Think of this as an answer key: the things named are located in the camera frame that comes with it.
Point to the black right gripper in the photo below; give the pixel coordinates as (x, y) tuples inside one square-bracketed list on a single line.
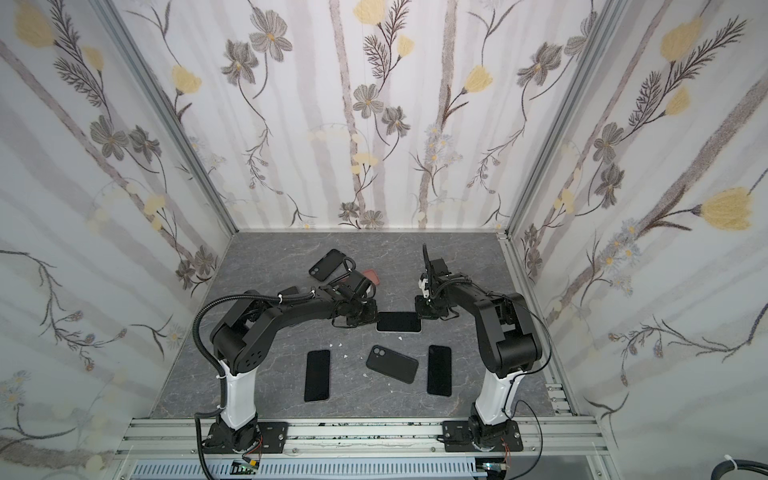
[(430, 287)]

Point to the pink phone case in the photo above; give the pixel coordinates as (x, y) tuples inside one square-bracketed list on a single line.
[(371, 275)]

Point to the purple-edged phone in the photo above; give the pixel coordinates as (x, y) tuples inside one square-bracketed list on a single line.
[(317, 376), (398, 322)]

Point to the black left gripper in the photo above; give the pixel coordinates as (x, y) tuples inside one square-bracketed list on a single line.
[(372, 317)]

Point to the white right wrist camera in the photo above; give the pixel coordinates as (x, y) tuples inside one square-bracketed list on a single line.
[(424, 285)]

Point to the left corner aluminium post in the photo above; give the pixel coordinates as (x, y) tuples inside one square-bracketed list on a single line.
[(109, 18)]

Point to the blue-edged phone front right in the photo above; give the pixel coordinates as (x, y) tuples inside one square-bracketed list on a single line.
[(439, 375)]

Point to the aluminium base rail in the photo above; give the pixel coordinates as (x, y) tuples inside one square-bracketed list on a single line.
[(539, 448)]

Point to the large black phone case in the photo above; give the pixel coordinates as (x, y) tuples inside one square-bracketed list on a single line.
[(392, 364)]

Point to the white slotted cable duct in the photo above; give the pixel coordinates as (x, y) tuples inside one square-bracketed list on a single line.
[(350, 468)]

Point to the right corner aluminium post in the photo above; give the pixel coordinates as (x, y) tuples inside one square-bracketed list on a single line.
[(594, 49)]

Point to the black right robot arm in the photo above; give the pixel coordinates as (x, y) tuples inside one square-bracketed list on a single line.
[(508, 344)]

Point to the corner aluminium post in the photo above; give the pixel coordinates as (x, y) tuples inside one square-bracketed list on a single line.
[(594, 49), (109, 18)]

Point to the small black phone case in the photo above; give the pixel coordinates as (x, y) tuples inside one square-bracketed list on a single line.
[(327, 265)]

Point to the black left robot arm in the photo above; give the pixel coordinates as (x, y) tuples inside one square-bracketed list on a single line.
[(235, 333)]

